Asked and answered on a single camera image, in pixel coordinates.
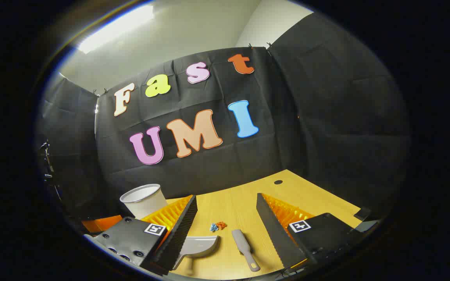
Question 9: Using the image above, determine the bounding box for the black metal stand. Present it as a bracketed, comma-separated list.
[39, 140, 62, 200]

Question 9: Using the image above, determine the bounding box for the small grey broom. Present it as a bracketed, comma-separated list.
[232, 229, 261, 272]

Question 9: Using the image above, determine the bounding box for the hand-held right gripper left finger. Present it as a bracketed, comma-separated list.
[84, 194, 198, 276]

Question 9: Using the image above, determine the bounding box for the black backdrop cloth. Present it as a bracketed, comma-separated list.
[36, 12, 411, 219]

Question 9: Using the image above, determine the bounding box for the white garbage bin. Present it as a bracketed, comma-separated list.
[120, 184, 168, 220]

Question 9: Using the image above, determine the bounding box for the grey dustpan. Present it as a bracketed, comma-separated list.
[172, 234, 220, 274]

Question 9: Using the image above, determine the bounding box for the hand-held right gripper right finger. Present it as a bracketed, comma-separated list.
[256, 192, 366, 270]

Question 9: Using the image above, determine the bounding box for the wooden desktop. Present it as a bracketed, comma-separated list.
[166, 169, 366, 280]

